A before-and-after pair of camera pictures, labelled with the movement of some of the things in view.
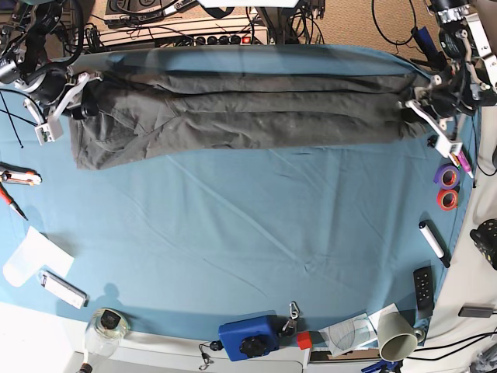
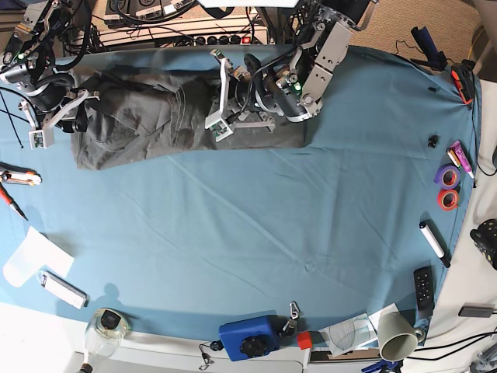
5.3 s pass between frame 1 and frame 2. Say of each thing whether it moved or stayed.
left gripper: moved
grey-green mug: stayed
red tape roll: stayed
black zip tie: stayed
